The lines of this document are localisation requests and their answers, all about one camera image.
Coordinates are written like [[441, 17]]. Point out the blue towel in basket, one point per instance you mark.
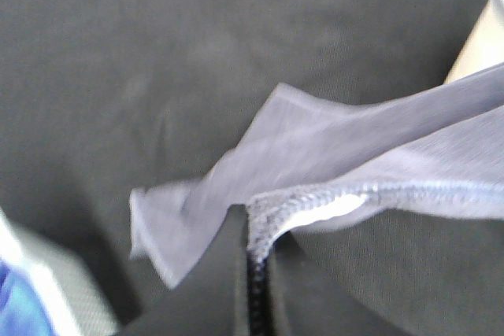
[[22, 313]]

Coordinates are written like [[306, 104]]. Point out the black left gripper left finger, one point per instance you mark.
[[212, 299]]

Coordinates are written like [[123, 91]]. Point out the white plastic storage box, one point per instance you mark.
[[484, 46]]

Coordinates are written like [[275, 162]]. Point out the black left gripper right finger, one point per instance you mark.
[[396, 273]]

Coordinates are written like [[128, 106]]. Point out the grey towel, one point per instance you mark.
[[294, 139]]

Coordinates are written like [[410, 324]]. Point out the black table cloth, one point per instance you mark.
[[100, 97]]

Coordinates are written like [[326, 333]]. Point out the grey perforated laundry basket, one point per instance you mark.
[[72, 300]]

